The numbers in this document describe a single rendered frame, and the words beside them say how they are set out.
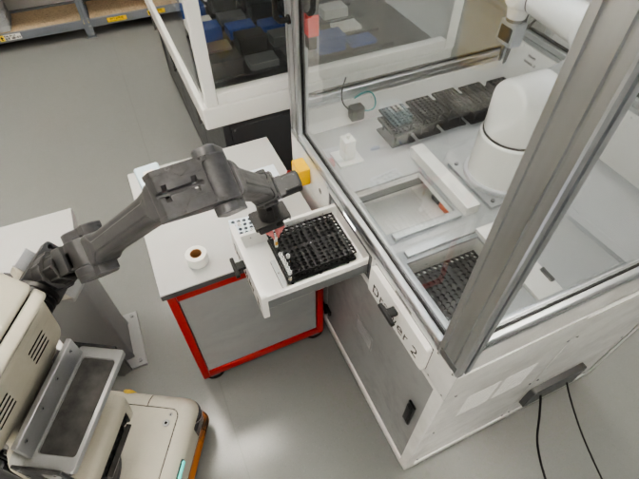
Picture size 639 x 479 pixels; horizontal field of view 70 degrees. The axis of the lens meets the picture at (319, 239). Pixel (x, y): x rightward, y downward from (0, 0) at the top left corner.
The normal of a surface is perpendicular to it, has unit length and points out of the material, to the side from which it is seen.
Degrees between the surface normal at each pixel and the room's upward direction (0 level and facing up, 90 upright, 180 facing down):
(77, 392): 0
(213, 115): 90
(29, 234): 0
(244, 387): 0
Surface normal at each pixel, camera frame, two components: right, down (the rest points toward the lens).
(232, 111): 0.41, 0.70
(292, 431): 0.00, -0.64
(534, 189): -0.91, 0.32
